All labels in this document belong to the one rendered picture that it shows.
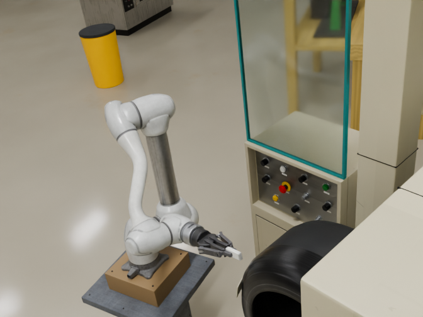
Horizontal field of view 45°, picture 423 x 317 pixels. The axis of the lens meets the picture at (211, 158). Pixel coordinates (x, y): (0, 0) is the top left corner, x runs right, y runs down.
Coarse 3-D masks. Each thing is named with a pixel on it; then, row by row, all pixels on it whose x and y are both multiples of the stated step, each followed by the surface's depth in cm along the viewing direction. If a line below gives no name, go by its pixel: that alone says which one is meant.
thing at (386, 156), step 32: (384, 0) 128; (416, 0) 124; (384, 32) 132; (416, 32) 130; (384, 64) 136; (416, 64) 136; (384, 96) 141; (416, 96) 143; (384, 128) 146; (416, 128) 150; (384, 160) 151; (384, 192) 157
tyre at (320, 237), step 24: (288, 240) 158; (312, 240) 152; (336, 240) 150; (264, 264) 155; (288, 264) 147; (312, 264) 143; (264, 288) 155; (288, 288) 146; (264, 312) 184; (288, 312) 189
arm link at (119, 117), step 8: (112, 104) 224; (120, 104) 225; (128, 104) 224; (104, 112) 226; (112, 112) 221; (120, 112) 222; (128, 112) 222; (136, 112) 223; (112, 120) 221; (120, 120) 220; (128, 120) 221; (136, 120) 223; (112, 128) 221; (120, 128) 219; (128, 128) 219; (136, 128) 224
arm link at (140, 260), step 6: (126, 228) 244; (126, 234) 244; (156, 252) 250; (132, 258) 247; (138, 258) 246; (144, 258) 246; (150, 258) 248; (156, 258) 252; (138, 264) 248; (144, 264) 248
